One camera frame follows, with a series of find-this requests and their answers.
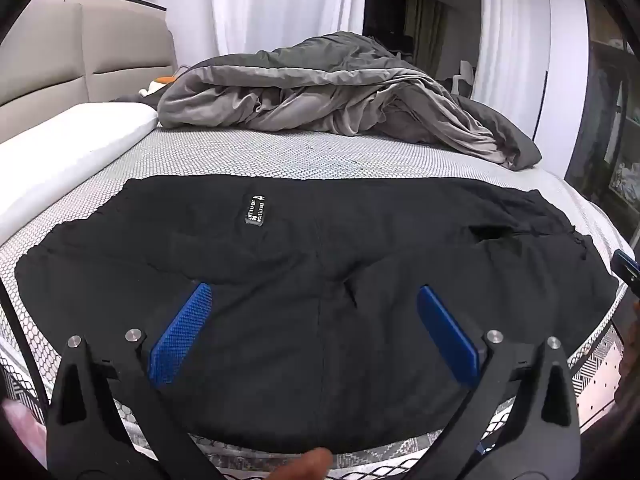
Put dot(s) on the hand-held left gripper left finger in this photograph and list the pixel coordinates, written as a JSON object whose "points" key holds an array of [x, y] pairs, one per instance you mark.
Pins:
{"points": [[182, 332]]}

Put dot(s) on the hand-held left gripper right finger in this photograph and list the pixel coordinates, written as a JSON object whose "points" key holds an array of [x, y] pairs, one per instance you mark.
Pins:
{"points": [[447, 335]]}

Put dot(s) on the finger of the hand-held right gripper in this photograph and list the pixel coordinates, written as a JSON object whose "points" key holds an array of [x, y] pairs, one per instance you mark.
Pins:
{"points": [[625, 265]]}

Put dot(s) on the black pants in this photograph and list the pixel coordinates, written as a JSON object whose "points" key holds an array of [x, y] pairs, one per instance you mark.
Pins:
{"points": [[310, 260]]}

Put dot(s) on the person's left hand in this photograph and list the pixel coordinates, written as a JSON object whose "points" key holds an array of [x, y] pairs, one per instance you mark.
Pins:
{"points": [[305, 466]]}

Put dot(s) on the dark shelf unit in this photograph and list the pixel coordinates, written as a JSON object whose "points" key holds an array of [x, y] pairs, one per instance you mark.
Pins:
{"points": [[612, 120]]}

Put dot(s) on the white pillow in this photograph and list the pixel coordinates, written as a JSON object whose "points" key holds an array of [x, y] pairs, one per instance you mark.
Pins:
{"points": [[75, 155]]}

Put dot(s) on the white honeycomb mattress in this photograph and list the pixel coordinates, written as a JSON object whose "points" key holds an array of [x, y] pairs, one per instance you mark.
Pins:
{"points": [[300, 152]]}

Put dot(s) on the white chair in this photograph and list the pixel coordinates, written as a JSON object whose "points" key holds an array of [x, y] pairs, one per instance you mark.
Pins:
{"points": [[465, 77]]}

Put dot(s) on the orange and white plush toy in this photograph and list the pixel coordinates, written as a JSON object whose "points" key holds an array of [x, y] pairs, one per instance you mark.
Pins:
{"points": [[161, 84]]}

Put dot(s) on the white curtain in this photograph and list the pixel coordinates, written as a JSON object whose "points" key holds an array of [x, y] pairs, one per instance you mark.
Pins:
{"points": [[285, 5], [510, 30]]}

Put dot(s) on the grey duvet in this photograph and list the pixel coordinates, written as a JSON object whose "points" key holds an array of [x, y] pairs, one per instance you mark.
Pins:
{"points": [[320, 90]]}

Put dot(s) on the beige padded headboard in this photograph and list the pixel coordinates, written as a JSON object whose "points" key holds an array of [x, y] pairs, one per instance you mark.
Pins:
{"points": [[90, 50]]}

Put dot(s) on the olive curtain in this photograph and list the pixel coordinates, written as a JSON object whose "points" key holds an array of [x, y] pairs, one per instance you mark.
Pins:
{"points": [[425, 30]]}

